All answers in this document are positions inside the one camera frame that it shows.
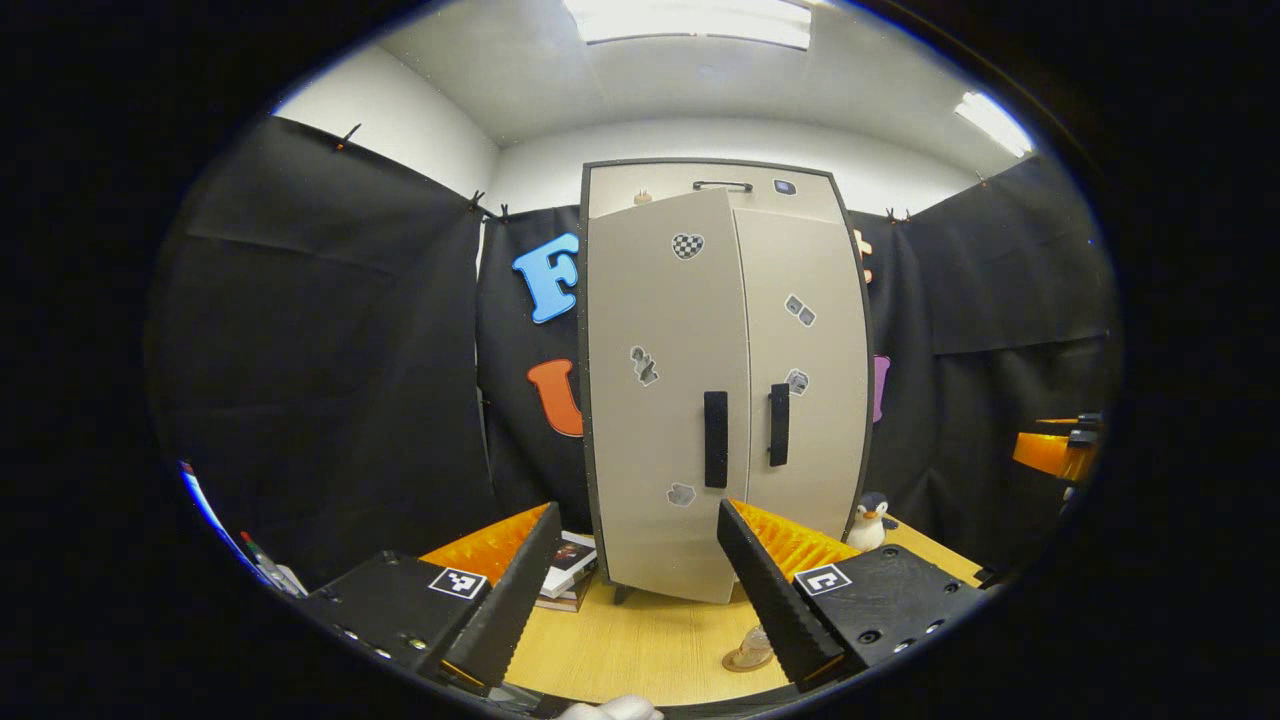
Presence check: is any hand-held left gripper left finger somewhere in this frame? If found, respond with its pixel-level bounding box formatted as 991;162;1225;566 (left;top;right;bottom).
300;502;564;696

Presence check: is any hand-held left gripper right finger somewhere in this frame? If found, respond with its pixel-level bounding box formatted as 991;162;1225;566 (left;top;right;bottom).
716;498;991;691

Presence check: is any grey cabinet door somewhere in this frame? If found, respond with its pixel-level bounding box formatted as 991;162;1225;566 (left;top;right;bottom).
733;207;871;541
585;188;753;605

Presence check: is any grey cabinet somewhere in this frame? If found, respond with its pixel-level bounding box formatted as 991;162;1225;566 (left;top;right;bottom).
578;158;876;607

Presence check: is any grey cabinet drawer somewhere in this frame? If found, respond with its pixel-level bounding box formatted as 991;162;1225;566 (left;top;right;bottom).
588;163;846;223

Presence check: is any brown cover book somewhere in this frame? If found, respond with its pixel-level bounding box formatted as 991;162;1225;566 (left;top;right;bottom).
535;575;594;613

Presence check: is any white cover book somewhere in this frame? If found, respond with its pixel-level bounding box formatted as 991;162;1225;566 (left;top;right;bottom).
540;531;599;599

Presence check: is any penguin plush toy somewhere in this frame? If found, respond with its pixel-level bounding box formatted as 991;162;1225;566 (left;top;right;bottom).
846;491;899;553

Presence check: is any red capped marker pen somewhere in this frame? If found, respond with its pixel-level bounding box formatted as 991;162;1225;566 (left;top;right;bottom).
238;530;306;598

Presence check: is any blue and white object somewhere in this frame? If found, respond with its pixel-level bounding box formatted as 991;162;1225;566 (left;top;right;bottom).
178;460;246;571

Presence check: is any small ceiling light panel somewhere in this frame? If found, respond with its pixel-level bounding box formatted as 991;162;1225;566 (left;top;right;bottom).
953;90;1036;159

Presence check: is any black backdrop cloth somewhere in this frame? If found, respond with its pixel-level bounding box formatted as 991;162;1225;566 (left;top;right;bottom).
145;115;1121;591

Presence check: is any large ceiling light panel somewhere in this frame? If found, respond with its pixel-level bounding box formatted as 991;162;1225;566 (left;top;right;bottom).
562;0;813;51

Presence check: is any black left door handle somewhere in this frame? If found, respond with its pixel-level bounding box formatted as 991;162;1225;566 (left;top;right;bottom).
703;391;730;489

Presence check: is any black door handle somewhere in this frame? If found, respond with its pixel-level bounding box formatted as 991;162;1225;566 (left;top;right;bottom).
703;391;730;489
767;383;791;468

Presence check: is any black right door handle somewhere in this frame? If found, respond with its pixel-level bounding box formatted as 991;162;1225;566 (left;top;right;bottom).
767;383;791;468

